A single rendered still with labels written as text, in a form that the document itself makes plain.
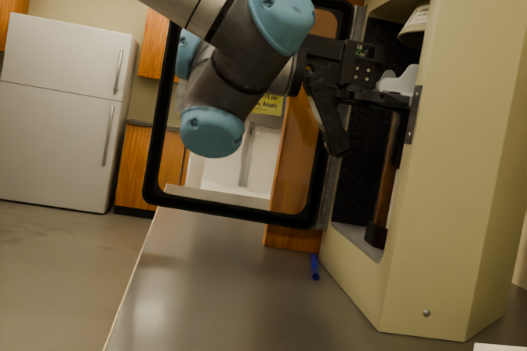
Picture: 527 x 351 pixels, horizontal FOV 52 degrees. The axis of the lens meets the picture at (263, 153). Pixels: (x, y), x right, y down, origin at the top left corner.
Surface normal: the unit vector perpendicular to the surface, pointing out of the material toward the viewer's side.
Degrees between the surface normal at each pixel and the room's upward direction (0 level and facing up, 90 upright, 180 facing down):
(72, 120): 90
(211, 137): 135
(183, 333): 0
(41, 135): 90
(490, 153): 90
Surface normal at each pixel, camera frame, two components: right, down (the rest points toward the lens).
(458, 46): 0.13, 0.07
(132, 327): 0.17, -0.98
